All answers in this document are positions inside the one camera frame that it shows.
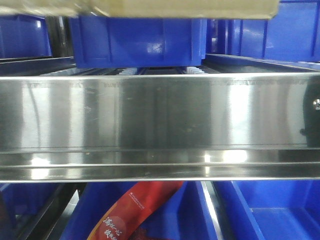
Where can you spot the blue bin lower centre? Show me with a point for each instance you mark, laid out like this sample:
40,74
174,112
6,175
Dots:
185,216

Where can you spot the blue bin lower left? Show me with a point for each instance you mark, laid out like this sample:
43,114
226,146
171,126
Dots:
24,207

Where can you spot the red snack package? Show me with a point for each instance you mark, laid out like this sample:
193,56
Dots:
132,209

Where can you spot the brown cardboard carton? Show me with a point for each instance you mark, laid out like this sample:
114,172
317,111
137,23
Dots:
211,9

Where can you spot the blue bin upper centre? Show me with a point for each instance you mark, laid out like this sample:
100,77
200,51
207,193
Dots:
104,42

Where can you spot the blue bin upper right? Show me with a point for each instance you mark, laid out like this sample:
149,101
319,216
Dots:
292,35

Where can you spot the blue bin upper left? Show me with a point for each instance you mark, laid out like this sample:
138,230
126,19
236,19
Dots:
24,36

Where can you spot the stainless steel shelf front rail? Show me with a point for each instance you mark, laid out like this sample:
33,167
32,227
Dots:
234,126

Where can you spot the blue bin lower right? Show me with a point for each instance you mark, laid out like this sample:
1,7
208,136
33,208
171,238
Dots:
272,209

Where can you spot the blue bin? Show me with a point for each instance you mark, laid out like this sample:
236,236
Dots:
272,209
24,36
104,42
24,207
292,35
185,216

